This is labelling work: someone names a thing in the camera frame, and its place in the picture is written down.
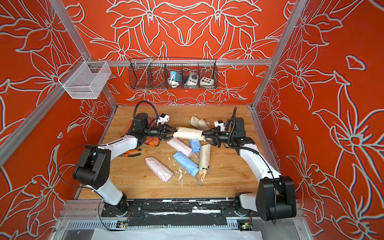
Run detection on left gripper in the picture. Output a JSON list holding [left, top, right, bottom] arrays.
[[143, 124, 177, 142]]

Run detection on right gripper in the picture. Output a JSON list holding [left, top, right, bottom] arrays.
[[201, 127, 236, 149]]

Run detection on beige umbrella back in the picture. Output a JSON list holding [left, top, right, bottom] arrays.
[[173, 127, 205, 141]]

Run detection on beige umbrella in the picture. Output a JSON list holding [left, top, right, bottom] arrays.
[[173, 127, 205, 141], [189, 116, 210, 131], [199, 144, 211, 175]]

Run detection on blue umbrella back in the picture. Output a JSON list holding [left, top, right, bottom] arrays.
[[189, 140, 201, 153]]

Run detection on blue umbrella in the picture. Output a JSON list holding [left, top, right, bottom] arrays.
[[173, 152, 199, 177], [189, 140, 201, 153]]

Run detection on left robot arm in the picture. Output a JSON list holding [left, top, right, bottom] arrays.
[[73, 101, 177, 217]]

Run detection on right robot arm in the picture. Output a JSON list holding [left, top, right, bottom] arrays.
[[202, 107, 297, 222]]

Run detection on pink umbrella near case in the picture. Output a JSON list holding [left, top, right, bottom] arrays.
[[167, 138, 193, 157]]

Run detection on orange plastic tool case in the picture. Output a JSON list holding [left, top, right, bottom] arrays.
[[126, 113, 160, 147]]

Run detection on blue umbrella front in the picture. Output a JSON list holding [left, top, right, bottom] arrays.
[[173, 152, 199, 177]]

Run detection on pink umbrella near front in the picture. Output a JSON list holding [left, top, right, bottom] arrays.
[[145, 157, 174, 183]]

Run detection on orange black pliers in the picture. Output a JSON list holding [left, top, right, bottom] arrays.
[[120, 149, 142, 158]]

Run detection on blue white device in basket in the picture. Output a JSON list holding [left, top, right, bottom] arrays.
[[168, 71, 183, 88]]

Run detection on white box with dots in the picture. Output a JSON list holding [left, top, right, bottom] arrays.
[[200, 77, 214, 87]]

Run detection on white round-dial device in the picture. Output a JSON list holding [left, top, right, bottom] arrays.
[[184, 72, 199, 87]]

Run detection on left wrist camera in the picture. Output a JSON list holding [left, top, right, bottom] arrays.
[[157, 114, 170, 125]]

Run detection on black wire wall basket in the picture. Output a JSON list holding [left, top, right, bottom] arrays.
[[128, 57, 219, 90]]

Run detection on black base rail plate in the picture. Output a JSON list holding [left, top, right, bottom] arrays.
[[101, 197, 262, 218]]

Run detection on white mesh wall basket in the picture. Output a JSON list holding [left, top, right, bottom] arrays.
[[59, 62, 112, 100]]

